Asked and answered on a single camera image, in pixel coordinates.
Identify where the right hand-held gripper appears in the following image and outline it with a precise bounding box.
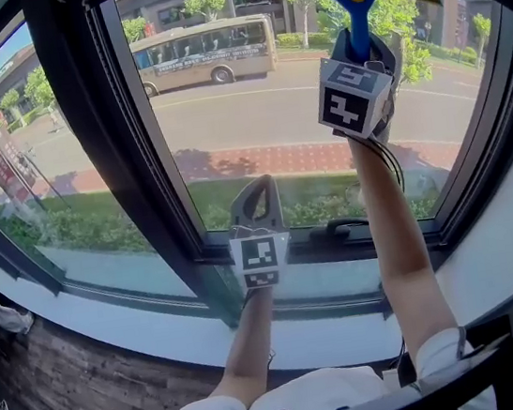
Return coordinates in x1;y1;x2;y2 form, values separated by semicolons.
307;22;408;153

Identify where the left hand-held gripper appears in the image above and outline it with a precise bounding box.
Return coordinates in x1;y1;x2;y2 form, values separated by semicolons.
219;172;298;293

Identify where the blue squeegee with yellow button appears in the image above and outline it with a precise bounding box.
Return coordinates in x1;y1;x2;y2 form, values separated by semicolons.
238;0;450;79

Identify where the casement window glass pane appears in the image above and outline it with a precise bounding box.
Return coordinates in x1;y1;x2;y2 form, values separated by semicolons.
113;0;513;261

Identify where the person's right forearm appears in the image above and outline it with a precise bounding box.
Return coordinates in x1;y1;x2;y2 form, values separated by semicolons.
346;127;463;368

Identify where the person's left forearm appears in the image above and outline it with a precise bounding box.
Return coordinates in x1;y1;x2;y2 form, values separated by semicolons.
193;286;288;402

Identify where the slim street tree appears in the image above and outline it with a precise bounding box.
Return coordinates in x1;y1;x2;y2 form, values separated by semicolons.
320;0;445;155

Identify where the low fixed window pane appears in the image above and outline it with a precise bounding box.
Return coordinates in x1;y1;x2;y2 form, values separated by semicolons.
207;242;392;327

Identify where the beige bus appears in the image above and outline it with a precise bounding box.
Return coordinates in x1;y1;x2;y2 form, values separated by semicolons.
127;10;282;99

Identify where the white window sill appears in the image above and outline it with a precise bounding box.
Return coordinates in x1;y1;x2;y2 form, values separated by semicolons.
0;194;462;410

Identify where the large fixed window pane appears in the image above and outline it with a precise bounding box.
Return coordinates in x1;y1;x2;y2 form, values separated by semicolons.
0;1;204;326

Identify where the person's white t-shirt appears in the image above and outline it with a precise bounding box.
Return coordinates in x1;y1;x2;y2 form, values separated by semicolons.
140;322;499;410

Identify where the thin dark street pole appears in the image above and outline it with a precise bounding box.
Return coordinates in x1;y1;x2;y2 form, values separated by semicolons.
20;141;71;216

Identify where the black window handle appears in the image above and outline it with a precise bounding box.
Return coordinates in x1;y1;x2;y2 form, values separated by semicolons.
309;214;371;244

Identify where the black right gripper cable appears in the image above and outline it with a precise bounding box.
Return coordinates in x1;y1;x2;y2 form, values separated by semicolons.
364;131;408;198

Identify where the black window frame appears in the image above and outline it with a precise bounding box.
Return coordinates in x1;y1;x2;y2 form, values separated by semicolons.
0;0;513;364

